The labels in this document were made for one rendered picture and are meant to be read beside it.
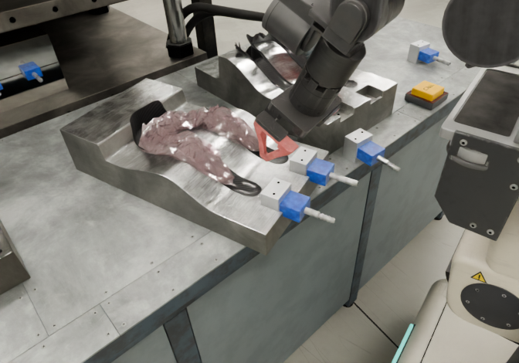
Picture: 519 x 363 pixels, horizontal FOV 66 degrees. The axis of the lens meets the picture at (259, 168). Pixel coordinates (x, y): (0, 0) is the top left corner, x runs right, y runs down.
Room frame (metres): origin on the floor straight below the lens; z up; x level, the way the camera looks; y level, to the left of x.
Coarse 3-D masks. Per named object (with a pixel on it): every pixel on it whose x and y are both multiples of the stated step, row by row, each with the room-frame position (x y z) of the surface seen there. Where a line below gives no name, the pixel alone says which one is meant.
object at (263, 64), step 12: (252, 36) 1.06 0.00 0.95; (264, 36) 1.08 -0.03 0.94; (240, 48) 1.01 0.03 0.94; (252, 48) 1.02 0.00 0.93; (252, 60) 0.97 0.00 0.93; (264, 60) 0.98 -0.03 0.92; (300, 60) 1.01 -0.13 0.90; (264, 72) 0.94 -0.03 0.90; (276, 72) 0.95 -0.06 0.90; (276, 84) 0.91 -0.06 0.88; (288, 84) 0.91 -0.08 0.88; (348, 84) 0.89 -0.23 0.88
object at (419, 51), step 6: (414, 42) 1.19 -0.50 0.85; (420, 42) 1.19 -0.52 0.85; (426, 42) 1.18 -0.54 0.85; (414, 48) 1.17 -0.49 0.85; (420, 48) 1.16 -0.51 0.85; (426, 48) 1.17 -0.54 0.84; (408, 54) 1.19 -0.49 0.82; (414, 54) 1.17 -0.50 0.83; (420, 54) 1.15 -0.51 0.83; (426, 54) 1.13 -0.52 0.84; (432, 54) 1.13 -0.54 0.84; (438, 54) 1.14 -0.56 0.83; (414, 60) 1.16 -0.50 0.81; (420, 60) 1.16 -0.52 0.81; (426, 60) 1.13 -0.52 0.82; (432, 60) 1.13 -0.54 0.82; (438, 60) 1.11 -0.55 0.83; (444, 60) 1.10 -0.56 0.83
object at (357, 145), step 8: (360, 128) 0.74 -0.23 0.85; (352, 136) 0.71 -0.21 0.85; (360, 136) 0.71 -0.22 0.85; (368, 136) 0.71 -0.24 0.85; (344, 144) 0.71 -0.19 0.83; (352, 144) 0.69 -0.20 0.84; (360, 144) 0.69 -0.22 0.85; (368, 144) 0.69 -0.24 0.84; (376, 144) 0.69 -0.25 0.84; (344, 152) 0.71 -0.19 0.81; (352, 152) 0.69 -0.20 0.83; (360, 152) 0.68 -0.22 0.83; (368, 152) 0.67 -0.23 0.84; (376, 152) 0.67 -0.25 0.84; (384, 152) 0.68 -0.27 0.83; (352, 160) 0.69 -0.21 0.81; (368, 160) 0.66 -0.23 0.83; (376, 160) 0.66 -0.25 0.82; (384, 160) 0.65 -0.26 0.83; (392, 168) 0.63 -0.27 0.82; (400, 168) 0.62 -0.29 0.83
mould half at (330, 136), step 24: (264, 48) 1.02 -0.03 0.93; (312, 48) 1.06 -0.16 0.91; (216, 72) 1.05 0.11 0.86; (240, 72) 0.93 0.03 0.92; (288, 72) 0.96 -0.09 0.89; (360, 72) 0.95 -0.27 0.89; (216, 96) 1.02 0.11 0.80; (240, 96) 0.93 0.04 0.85; (264, 96) 0.86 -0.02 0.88; (360, 96) 0.82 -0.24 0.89; (384, 96) 0.84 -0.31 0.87; (336, 120) 0.73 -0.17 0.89; (360, 120) 0.78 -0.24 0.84; (312, 144) 0.74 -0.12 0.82; (336, 144) 0.73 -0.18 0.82
